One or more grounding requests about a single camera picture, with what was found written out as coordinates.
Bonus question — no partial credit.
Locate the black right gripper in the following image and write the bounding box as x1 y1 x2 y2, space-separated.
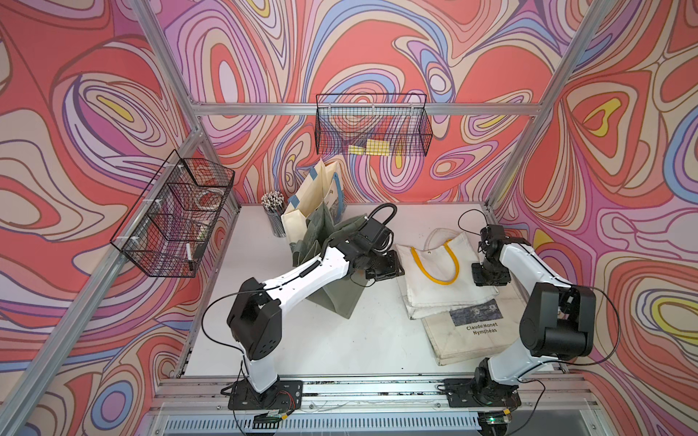
471 257 512 286

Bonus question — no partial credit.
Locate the cream bag with yellow handles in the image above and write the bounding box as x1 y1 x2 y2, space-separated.
396 228 498 320

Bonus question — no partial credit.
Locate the green canvas bag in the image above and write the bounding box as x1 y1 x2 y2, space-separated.
290 205 369 319

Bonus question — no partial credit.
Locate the cream canvas bag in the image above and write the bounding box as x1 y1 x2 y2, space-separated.
423 286 526 366

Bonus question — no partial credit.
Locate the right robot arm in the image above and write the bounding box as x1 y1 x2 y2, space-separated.
471 241 596 406

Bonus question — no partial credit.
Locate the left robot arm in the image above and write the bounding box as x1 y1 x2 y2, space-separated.
226 239 405 394

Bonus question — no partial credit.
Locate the yellow sticky note pad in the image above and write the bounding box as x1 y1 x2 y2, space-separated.
365 139 392 156

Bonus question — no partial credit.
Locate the clear cup of pencils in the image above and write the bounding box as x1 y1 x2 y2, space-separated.
261 191 285 237

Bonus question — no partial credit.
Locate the tape roll in basket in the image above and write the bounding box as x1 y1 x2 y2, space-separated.
194 187 225 212

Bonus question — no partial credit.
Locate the white marker in basket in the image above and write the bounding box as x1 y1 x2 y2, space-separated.
185 243 194 272

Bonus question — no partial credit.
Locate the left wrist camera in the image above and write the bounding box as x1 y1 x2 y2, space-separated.
354 218 394 253

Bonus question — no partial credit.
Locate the cream bag with blue handles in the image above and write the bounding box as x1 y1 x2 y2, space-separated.
281 161 345 243

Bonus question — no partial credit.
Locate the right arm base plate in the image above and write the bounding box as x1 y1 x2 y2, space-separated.
436 378 522 410

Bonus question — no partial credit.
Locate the black wire basket, back wall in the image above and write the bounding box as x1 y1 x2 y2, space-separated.
314 91 434 157

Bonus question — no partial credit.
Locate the black wire basket, wall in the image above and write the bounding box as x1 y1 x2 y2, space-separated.
110 151 236 278
314 91 434 157

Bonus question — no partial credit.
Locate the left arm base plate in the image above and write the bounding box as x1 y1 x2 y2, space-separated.
228 380 304 412

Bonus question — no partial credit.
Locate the black wire basket, left wall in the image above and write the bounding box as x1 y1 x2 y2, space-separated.
110 151 236 278

